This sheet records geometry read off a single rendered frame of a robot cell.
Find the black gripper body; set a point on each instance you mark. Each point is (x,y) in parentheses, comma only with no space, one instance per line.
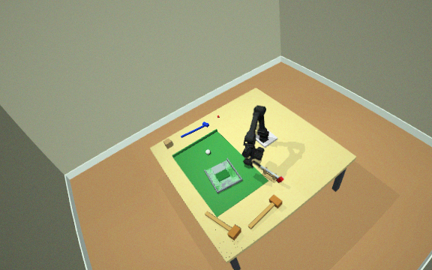
(249,161)

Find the green flat mat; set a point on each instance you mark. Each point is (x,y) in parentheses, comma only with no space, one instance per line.
(194,161)

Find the blue golf putter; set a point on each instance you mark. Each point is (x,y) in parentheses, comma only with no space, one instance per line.
(204,124)

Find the wooden mallet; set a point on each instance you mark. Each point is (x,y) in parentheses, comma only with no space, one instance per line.
(233,232)
(275,201)

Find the small brown cube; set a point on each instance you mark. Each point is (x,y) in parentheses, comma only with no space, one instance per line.
(168,143)

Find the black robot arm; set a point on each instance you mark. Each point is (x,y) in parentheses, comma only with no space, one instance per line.
(250,138)

